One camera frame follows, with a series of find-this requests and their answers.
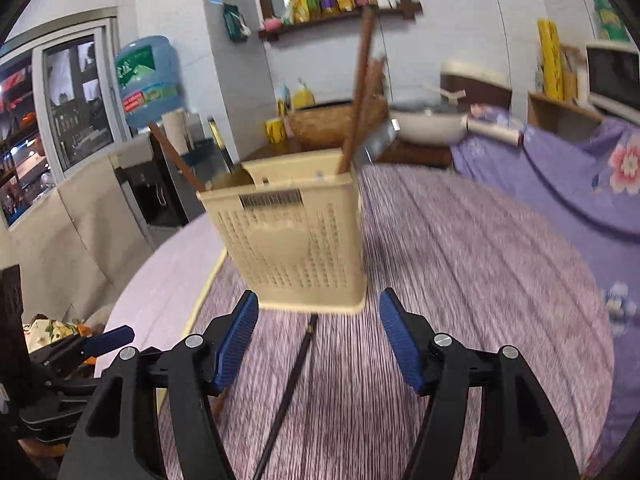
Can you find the purple floral cloth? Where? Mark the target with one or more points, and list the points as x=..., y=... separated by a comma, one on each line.
x=575, y=200

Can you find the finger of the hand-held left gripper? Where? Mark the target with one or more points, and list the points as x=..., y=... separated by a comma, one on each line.
x=107, y=340

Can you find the white and brown rice cooker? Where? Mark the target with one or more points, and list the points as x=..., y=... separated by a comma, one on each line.
x=475, y=82

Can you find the pale lilac table cover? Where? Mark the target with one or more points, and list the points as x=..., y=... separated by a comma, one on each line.
x=160, y=280

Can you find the green wall packet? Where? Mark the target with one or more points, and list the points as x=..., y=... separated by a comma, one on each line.
x=235, y=20

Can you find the white rolling pin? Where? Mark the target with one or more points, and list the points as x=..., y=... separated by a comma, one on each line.
x=495, y=132

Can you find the yellow green packet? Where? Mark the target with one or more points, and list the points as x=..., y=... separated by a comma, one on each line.
x=300, y=5

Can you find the woven basket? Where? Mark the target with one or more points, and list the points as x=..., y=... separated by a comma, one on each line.
x=320, y=127

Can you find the pink sponge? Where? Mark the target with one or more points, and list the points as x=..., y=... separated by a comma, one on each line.
x=273, y=24

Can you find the yellow detergent bottle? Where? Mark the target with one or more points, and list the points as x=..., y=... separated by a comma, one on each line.
x=303, y=95

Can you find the green wall poster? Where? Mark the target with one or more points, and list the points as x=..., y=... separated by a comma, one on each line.
x=609, y=15

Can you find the white ladle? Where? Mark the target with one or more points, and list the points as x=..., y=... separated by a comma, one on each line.
x=445, y=94

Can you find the window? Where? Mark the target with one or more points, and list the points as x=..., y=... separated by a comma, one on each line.
x=75, y=110

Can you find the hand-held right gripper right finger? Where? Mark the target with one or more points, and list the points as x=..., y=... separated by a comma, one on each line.
x=400, y=345

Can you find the beige cover cloth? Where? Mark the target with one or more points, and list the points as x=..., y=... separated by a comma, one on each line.
x=65, y=260

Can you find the dark wooden counter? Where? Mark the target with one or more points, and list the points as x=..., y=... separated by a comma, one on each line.
x=410, y=155

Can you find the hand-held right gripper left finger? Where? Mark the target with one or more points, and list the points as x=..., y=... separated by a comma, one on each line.
x=237, y=340

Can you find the cream perforated utensil holder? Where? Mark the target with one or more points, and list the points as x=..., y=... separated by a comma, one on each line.
x=280, y=260

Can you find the purple striped tablecloth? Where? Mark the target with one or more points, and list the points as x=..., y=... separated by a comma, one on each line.
x=475, y=285

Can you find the blue water bottle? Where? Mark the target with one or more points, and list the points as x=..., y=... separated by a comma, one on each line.
x=147, y=80

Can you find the white pan with glass lid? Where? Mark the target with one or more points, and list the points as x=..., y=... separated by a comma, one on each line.
x=430, y=127

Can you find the water dispenser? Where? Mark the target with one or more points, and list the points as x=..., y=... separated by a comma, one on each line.
x=150, y=200

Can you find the floral printed packet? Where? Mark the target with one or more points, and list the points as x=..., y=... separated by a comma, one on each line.
x=55, y=332

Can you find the yellow cup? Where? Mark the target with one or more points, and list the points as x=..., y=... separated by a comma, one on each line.
x=275, y=131

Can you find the white microwave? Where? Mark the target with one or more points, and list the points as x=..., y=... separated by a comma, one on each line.
x=615, y=85

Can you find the yellow roll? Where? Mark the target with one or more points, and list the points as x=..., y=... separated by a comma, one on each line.
x=551, y=60

